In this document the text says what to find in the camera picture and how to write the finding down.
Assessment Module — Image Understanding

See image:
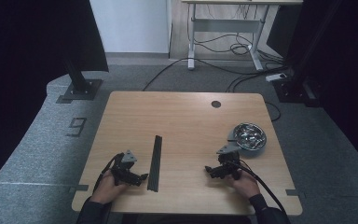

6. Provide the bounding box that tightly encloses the person's right hand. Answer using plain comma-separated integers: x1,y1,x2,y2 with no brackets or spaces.
227,169,261,201

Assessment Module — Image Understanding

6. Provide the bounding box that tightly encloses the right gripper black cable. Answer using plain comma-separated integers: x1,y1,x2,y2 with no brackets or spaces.
225,159,290,218

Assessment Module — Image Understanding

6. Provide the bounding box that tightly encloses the shiny metal bowl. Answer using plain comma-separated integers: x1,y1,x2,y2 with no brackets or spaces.
232,122,268,152

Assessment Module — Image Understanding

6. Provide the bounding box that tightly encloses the black stand with base plate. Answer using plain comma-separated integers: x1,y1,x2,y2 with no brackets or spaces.
55,57,103,105

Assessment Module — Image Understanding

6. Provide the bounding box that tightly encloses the long black floor cable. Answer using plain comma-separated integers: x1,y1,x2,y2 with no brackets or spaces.
142,57,290,92

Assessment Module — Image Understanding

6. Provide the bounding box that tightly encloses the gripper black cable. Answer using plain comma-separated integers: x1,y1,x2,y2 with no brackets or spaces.
225,159,290,218
92,152,125,194

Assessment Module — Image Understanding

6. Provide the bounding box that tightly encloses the white frame desk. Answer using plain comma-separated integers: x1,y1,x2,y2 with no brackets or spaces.
181,0,304,72

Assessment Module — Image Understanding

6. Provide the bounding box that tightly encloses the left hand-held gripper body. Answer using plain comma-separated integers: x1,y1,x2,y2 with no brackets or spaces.
110,149,142,187

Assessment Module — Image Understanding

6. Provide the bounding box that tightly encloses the bundle of black cables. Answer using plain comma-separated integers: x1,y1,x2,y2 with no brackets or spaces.
194,4,285,63

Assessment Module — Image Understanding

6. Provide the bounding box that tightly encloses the black curtain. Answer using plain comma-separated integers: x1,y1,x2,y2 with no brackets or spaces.
266,0,358,176
0,0,110,198

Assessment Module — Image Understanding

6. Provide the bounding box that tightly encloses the pile of small metal parts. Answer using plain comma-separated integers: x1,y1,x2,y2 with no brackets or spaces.
237,125,264,147

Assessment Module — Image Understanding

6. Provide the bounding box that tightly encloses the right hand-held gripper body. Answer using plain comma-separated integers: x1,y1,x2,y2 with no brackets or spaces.
216,142,242,181

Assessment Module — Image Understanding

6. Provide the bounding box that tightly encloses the white power strip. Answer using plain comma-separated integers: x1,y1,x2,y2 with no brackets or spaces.
265,72,288,83

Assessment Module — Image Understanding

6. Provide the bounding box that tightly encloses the black aluminium rail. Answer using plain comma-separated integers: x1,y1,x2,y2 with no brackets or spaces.
146,134,163,193

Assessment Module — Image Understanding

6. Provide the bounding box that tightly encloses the black cable loop beside table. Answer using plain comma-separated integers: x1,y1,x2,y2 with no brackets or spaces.
264,101,282,123

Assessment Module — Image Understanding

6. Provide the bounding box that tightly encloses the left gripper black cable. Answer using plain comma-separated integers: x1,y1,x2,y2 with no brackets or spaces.
92,152,125,194

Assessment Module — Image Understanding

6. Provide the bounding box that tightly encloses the black stand with dark base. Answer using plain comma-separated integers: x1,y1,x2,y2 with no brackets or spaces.
272,0,343,108

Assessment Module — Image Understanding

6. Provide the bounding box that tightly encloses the person's left hand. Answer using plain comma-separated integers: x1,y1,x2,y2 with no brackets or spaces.
89,169,129,205

